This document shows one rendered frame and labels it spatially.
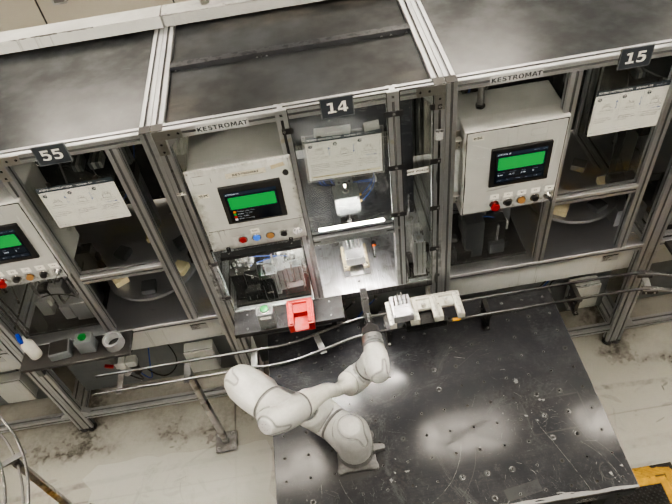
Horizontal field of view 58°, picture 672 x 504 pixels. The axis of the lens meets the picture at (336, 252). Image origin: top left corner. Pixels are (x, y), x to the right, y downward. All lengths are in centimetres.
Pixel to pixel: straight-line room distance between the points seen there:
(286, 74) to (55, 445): 270
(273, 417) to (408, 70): 137
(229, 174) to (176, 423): 194
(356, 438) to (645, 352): 211
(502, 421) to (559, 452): 26
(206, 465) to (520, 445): 179
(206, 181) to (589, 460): 198
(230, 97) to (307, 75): 31
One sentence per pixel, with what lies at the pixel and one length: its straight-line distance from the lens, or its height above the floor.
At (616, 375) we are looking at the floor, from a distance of 400.
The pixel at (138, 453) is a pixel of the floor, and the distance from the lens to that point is 395.
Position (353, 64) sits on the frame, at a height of 201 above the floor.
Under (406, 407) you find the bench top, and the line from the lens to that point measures 296.
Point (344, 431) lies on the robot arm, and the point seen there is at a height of 95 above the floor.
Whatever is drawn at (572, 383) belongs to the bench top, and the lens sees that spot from 310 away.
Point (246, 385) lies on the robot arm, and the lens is 219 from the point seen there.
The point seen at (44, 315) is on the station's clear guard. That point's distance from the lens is 325.
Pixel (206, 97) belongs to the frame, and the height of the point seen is 201.
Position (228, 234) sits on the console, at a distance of 267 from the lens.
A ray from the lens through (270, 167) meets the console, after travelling 242.
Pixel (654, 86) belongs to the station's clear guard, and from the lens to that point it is 274.
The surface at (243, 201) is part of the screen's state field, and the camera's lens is 251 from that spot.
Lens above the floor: 331
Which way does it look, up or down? 48 degrees down
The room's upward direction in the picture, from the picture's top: 9 degrees counter-clockwise
